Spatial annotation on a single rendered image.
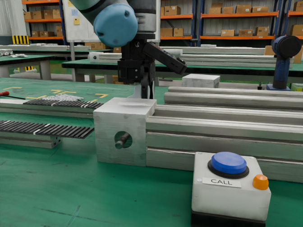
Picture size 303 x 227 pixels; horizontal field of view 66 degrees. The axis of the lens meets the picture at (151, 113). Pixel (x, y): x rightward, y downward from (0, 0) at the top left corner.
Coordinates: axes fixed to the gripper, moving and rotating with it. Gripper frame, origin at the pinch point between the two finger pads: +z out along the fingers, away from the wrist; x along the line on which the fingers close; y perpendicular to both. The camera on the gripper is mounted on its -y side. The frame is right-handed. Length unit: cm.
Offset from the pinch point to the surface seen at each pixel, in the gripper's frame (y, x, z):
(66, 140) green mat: 14.7, 16.5, 2.1
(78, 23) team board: 170, -285, -42
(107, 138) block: 2.0, 23.9, -2.7
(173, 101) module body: -6.7, 3.9, -4.5
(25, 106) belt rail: 36.2, 1.9, -0.1
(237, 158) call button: -17.5, 32.0, -5.2
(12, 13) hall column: 557, -607, -95
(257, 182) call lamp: -19.1, 35.5, -4.6
